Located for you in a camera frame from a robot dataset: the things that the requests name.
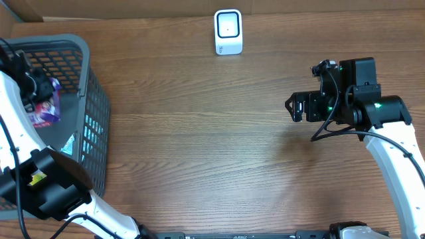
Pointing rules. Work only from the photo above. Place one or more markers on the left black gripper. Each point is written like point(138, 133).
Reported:
point(25, 83)

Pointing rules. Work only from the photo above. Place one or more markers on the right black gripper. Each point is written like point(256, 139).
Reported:
point(304, 107)

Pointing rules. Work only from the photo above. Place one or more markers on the red purple pad package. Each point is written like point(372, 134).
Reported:
point(48, 112)

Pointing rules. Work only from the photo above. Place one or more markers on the teal wipes packet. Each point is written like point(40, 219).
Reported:
point(68, 146)

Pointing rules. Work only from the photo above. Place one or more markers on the green yellow sachet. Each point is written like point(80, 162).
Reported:
point(36, 177)

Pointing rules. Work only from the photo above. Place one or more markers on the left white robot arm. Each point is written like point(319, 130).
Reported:
point(67, 193)

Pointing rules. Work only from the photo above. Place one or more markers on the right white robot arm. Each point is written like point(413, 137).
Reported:
point(350, 102)

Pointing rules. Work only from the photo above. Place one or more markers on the white barcode scanner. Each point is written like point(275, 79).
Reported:
point(228, 33)

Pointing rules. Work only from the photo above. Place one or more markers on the grey plastic basket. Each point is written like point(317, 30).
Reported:
point(84, 105)

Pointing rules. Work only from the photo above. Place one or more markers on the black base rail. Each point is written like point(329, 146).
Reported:
point(301, 234)

